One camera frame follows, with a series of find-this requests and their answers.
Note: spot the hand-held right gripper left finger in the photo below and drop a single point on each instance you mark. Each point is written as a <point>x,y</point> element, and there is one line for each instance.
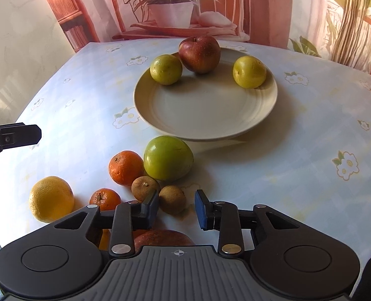
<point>153,210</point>

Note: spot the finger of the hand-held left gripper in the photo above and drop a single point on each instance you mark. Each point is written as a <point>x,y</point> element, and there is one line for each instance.
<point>16,136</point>

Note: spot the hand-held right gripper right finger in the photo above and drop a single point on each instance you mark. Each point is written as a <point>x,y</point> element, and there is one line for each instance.
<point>201,210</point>

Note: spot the brown kiwi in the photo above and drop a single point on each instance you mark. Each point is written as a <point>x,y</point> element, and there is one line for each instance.
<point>143,186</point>
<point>172,199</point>

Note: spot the red apple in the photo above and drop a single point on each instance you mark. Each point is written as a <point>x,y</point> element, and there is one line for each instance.
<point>199,53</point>
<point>163,238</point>

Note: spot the orange tangerine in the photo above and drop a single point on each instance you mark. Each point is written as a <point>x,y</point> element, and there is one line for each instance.
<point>105,199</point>
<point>124,167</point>

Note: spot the green apple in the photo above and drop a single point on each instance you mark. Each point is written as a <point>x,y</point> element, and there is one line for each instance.
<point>168,158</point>

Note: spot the yellow orange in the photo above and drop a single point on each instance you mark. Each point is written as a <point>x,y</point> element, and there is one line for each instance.
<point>50,199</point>

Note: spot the beige plate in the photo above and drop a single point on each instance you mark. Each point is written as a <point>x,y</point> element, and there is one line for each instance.
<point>204,109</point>

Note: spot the small yellow-green fruit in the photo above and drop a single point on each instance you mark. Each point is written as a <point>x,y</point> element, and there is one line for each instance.
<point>249,72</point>
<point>166,69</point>

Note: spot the printed backdrop cloth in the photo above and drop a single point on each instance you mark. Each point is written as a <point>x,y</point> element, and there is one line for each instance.
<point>267,6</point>

